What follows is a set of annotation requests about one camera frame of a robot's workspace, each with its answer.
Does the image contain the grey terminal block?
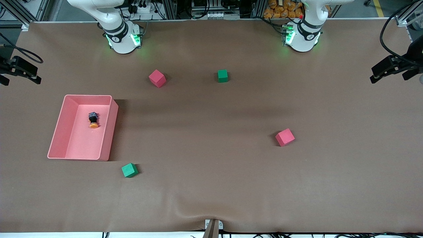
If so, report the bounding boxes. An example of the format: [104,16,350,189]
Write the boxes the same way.
[191,11,240,20]

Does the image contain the metal table edge bracket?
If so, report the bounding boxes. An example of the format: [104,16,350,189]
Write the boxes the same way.
[202,219,224,238]

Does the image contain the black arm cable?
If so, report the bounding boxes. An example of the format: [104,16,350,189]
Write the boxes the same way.
[0,32,44,64]
[379,0,423,66]

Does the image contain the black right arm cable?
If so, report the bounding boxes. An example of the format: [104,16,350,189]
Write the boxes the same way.
[0,32,44,64]

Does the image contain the pink plastic bin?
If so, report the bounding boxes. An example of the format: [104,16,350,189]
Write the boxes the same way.
[47,95,119,162]

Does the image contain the red foam cube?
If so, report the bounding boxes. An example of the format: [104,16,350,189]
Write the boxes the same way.
[275,128,295,147]
[148,69,167,88]

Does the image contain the brown table cover sheet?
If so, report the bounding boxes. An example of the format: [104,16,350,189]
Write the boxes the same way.
[0,19,423,234]

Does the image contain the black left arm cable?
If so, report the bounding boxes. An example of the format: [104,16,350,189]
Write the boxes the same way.
[379,0,423,66]

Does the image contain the aluminium frame post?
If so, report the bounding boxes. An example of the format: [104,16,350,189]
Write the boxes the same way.
[395,0,423,27]
[0,0,49,31]

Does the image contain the orange snack bags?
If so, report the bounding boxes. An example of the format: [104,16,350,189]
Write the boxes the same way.
[263,0,305,19]

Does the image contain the white power strip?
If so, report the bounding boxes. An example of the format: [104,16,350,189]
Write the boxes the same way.
[129,2,153,14]

